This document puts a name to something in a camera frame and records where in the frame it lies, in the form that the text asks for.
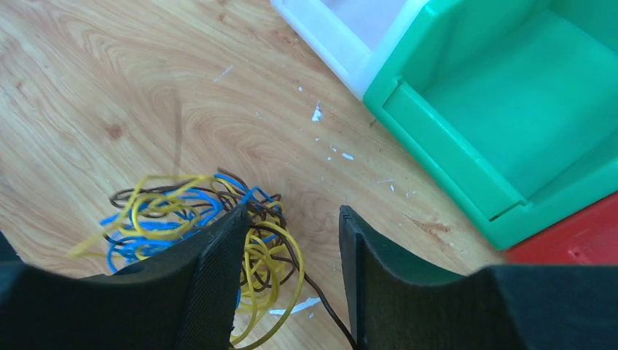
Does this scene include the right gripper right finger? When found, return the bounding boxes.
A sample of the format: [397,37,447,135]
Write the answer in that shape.
[339,206,617,349]

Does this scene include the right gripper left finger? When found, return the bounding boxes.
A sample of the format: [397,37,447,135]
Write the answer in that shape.
[1,205,249,349]

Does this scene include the cable bundle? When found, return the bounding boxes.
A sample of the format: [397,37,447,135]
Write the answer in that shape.
[67,168,359,350]

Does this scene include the red plastic bin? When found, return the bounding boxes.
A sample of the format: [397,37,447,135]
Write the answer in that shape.
[505,193,617,265]

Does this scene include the green plastic bin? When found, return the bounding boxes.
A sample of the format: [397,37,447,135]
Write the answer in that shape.
[364,1,617,250]

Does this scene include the white plastic bin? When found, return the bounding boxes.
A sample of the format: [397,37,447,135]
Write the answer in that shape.
[270,0,427,101]

